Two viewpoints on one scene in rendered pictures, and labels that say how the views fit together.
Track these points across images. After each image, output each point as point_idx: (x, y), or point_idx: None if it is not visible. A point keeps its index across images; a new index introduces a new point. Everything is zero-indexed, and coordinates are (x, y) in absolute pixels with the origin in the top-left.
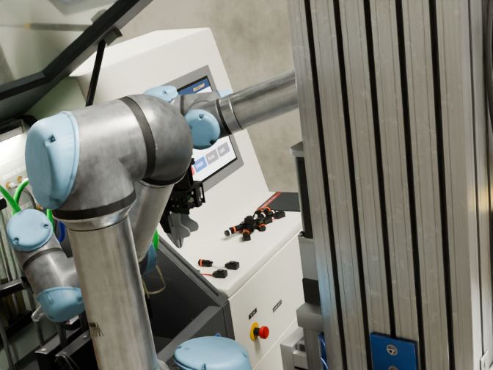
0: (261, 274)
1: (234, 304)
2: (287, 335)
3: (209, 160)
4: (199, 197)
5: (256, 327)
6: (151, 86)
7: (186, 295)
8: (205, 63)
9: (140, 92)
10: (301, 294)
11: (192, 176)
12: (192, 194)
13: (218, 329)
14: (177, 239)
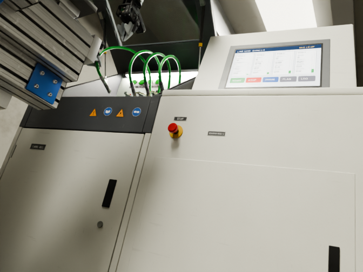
0: (204, 99)
1: (163, 101)
2: (221, 167)
3: (283, 80)
4: (126, 9)
5: (179, 129)
6: (260, 43)
7: None
8: (327, 38)
9: (247, 44)
10: (266, 150)
11: (126, 0)
12: (124, 7)
13: (141, 106)
14: (122, 36)
